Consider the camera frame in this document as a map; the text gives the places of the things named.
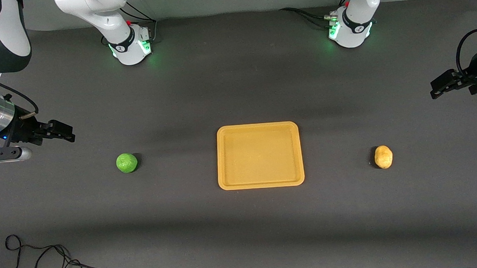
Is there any yellow-brown potato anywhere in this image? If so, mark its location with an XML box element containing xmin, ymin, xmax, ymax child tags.
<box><xmin>373</xmin><ymin>145</ymin><xmax>394</xmax><ymax>170</ymax></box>

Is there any yellow plastic tray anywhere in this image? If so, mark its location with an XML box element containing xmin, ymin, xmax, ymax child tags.
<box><xmin>215</xmin><ymin>121</ymin><xmax>306</xmax><ymax>191</ymax></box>

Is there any black left arm base cable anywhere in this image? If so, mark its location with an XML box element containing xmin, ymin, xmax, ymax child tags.
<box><xmin>278</xmin><ymin>0</ymin><xmax>354</xmax><ymax>31</ymax></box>

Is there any black right arm base cable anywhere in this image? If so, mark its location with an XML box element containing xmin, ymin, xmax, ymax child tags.
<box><xmin>99</xmin><ymin>0</ymin><xmax>159</xmax><ymax>47</ymax></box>

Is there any green apple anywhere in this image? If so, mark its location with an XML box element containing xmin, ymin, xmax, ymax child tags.
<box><xmin>115</xmin><ymin>152</ymin><xmax>139</xmax><ymax>174</ymax></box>

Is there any thin black loose cable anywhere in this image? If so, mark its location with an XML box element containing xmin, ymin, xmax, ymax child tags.
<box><xmin>0</xmin><ymin>230</ymin><xmax>110</xmax><ymax>268</ymax></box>

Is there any dark grey table mat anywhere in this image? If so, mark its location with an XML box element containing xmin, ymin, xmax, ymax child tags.
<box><xmin>0</xmin><ymin>0</ymin><xmax>477</xmax><ymax>268</ymax></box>

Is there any black arm base cable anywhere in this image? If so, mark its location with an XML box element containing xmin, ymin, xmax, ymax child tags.
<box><xmin>278</xmin><ymin>0</ymin><xmax>354</xmax><ymax>31</ymax></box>
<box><xmin>99</xmin><ymin>0</ymin><xmax>159</xmax><ymax>47</ymax></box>

